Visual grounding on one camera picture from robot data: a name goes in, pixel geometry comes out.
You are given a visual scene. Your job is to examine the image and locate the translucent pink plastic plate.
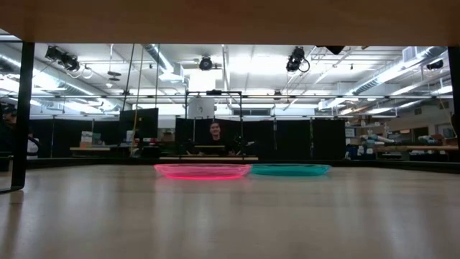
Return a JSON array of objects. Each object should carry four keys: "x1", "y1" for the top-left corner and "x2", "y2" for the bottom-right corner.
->
[{"x1": 153, "y1": 163, "x2": 253, "y2": 181}]

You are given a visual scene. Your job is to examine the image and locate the translucent teal plastic plate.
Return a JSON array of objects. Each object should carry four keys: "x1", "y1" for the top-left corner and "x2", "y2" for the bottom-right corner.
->
[{"x1": 250, "y1": 163, "x2": 332, "y2": 178}]

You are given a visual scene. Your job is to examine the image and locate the wooden shelf with black legs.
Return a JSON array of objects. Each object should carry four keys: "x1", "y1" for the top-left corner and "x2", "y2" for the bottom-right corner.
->
[{"x1": 0, "y1": 0, "x2": 460, "y2": 194}]

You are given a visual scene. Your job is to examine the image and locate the person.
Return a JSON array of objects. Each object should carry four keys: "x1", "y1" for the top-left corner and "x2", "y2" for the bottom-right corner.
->
[
  {"x1": 201, "y1": 121, "x2": 233, "y2": 156},
  {"x1": 0, "y1": 103, "x2": 22, "y2": 159}
]

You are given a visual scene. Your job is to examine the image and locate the white hanging box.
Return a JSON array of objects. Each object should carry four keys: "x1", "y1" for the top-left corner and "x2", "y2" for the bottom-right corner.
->
[{"x1": 187, "y1": 97, "x2": 216, "y2": 119}]

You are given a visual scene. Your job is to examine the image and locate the wooden work table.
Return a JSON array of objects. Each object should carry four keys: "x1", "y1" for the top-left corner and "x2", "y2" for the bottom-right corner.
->
[
  {"x1": 373, "y1": 145, "x2": 460, "y2": 152},
  {"x1": 159, "y1": 155, "x2": 259, "y2": 162},
  {"x1": 69, "y1": 146, "x2": 122, "y2": 152}
]

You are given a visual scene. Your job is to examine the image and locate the black partition screen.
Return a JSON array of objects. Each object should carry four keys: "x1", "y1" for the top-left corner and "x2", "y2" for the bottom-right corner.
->
[
  {"x1": 30, "y1": 118, "x2": 121, "y2": 159},
  {"x1": 175, "y1": 117, "x2": 346, "y2": 161}
]

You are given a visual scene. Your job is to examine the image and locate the round black ceiling light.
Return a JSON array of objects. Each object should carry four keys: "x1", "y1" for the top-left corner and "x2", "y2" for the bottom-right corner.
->
[{"x1": 198, "y1": 55, "x2": 213, "y2": 72}]

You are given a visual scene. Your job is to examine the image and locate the black metal gantry frame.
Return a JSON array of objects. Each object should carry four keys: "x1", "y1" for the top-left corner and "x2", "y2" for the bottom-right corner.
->
[{"x1": 184, "y1": 89, "x2": 244, "y2": 159}]

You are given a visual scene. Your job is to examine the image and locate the long horizontal metal rail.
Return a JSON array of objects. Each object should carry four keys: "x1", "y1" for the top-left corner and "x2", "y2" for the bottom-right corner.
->
[{"x1": 0, "y1": 94, "x2": 460, "y2": 100}]

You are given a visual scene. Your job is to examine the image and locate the silver ventilation duct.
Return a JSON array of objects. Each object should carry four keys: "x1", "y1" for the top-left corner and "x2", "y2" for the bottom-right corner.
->
[
  {"x1": 350, "y1": 46, "x2": 449, "y2": 96},
  {"x1": 142, "y1": 43, "x2": 188, "y2": 86}
]

